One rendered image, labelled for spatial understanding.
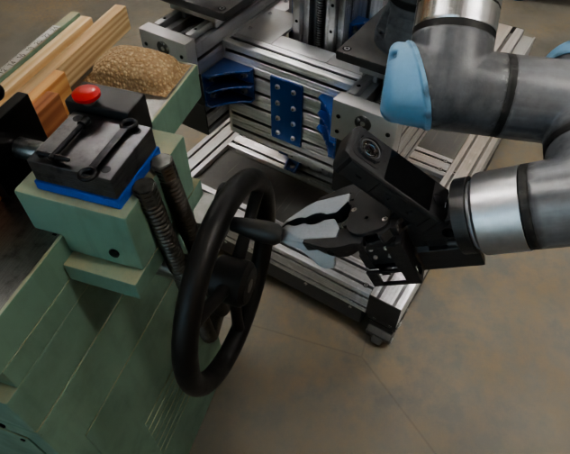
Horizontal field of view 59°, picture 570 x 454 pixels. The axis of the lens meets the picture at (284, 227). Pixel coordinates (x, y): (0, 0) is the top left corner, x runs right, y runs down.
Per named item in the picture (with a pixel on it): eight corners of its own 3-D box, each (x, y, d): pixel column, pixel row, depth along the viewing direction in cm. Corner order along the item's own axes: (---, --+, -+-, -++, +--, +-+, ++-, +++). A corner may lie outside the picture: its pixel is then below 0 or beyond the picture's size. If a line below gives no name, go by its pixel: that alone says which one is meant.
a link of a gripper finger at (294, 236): (290, 280, 58) (363, 274, 53) (264, 247, 55) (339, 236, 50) (298, 259, 60) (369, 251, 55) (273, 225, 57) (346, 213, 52)
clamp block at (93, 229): (142, 274, 57) (122, 222, 51) (40, 246, 60) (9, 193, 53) (196, 186, 67) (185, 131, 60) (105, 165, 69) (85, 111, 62)
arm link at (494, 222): (515, 208, 39) (517, 142, 44) (456, 216, 42) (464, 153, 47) (535, 268, 44) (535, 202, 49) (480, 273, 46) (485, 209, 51)
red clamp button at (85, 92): (92, 108, 54) (89, 100, 53) (67, 103, 54) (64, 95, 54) (107, 93, 56) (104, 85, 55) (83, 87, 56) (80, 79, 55)
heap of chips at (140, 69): (166, 97, 74) (160, 75, 71) (82, 81, 77) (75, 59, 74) (191, 65, 80) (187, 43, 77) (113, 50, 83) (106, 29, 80)
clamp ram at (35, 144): (53, 211, 59) (22, 152, 52) (-1, 196, 60) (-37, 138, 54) (95, 161, 65) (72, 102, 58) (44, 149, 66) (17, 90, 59)
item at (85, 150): (121, 210, 52) (106, 170, 47) (29, 186, 54) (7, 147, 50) (177, 131, 60) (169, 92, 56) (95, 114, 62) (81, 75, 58)
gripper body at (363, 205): (367, 289, 53) (486, 281, 47) (332, 235, 49) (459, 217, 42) (381, 235, 58) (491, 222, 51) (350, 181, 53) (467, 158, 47)
